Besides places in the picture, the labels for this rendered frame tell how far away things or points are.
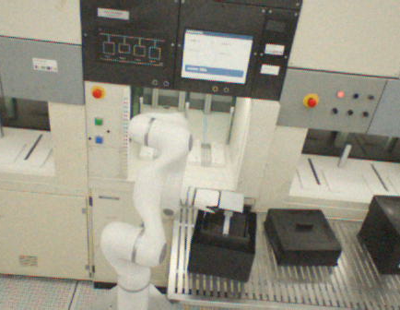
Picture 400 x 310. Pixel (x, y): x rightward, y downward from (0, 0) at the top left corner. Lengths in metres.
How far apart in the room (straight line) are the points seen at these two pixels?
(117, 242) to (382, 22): 1.36
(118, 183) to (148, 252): 0.85
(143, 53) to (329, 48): 0.79
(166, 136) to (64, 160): 0.94
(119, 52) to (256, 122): 0.68
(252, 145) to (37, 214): 1.23
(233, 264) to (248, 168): 0.49
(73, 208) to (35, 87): 0.71
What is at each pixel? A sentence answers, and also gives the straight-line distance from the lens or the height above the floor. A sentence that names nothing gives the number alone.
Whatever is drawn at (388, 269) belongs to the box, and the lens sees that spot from 2.18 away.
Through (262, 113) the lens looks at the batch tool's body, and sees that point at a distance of 1.90.
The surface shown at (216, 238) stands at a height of 0.95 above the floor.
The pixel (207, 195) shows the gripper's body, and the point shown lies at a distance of 1.77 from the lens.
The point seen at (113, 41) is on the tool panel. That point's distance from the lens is 1.85.
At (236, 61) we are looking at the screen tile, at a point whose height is 1.57.
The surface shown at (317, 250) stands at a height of 0.86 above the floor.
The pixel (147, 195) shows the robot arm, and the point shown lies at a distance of 1.39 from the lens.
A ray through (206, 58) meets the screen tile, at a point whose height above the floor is 1.57.
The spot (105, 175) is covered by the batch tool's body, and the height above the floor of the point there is 0.88.
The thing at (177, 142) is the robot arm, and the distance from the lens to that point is 1.34.
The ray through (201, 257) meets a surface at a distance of 1.83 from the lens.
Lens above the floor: 2.19
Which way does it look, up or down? 33 degrees down
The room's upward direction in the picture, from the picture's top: 7 degrees clockwise
